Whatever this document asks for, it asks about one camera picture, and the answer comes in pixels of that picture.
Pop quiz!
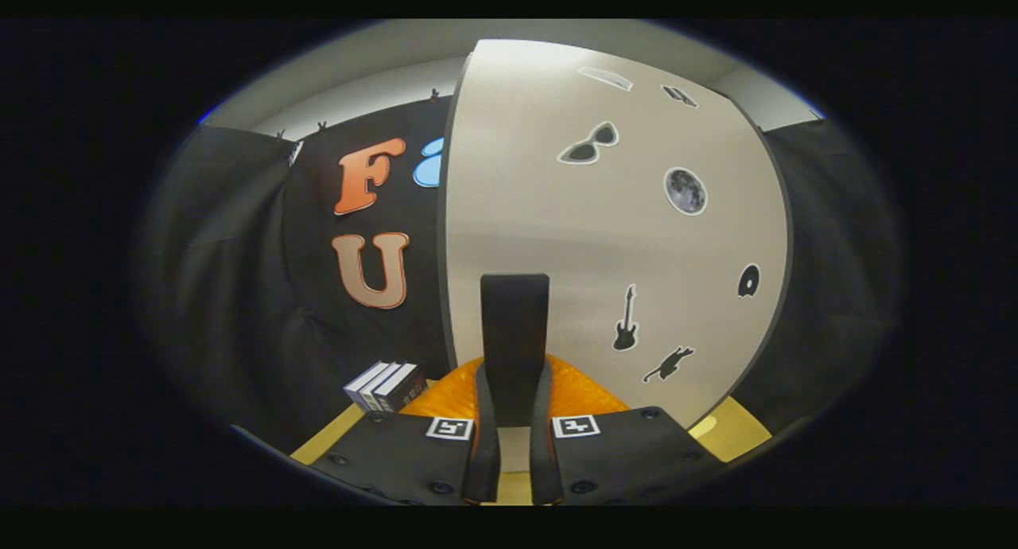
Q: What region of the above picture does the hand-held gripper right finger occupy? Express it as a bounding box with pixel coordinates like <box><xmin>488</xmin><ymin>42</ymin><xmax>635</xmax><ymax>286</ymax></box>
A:
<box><xmin>531</xmin><ymin>354</ymin><xmax>729</xmax><ymax>506</ymax></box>

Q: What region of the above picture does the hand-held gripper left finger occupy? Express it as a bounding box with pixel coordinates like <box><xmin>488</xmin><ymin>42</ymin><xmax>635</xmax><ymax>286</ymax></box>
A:
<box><xmin>310</xmin><ymin>356</ymin><xmax>502</xmax><ymax>506</ymax></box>

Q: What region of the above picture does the black door handle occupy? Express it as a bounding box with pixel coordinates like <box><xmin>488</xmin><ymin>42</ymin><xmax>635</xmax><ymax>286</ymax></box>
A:
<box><xmin>480</xmin><ymin>273</ymin><xmax>551</xmax><ymax>429</ymax></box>

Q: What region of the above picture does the white cabinet door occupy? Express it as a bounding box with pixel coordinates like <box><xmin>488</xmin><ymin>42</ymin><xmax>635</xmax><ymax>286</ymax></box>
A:
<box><xmin>439</xmin><ymin>38</ymin><xmax>795</xmax><ymax>474</ymax></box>

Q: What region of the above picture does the dark cover book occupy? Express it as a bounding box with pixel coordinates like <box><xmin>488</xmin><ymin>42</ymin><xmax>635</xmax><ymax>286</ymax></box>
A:
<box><xmin>374</xmin><ymin>364</ymin><xmax>429</xmax><ymax>413</ymax></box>

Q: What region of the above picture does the thin white spine book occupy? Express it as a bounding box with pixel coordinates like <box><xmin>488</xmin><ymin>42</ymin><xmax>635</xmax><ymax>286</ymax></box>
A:
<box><xmin>359</xmin><ymin>363</ymin><xmax>406</xmax><ymax>412</ymax></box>

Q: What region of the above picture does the blue and white book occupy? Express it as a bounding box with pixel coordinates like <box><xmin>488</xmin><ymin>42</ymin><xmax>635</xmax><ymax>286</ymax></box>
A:
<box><xmin>344</xmin><ymin>361</ymin><xmax>390</xmax><ymax>411</ymax></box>

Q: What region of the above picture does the dark grey cabinet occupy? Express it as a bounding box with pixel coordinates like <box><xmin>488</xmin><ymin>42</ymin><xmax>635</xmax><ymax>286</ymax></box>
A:
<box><xmin>437</xmin><ymin>38</ymin><xmax>796</xmax><ymax>430</ymax></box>

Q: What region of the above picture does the black backdrop cloth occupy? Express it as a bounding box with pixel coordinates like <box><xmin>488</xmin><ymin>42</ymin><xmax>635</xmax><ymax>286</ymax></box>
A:
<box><xmin>139</xmin><ymin>95</ymin><xmax>903</xmax><ymax>454</ymax></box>

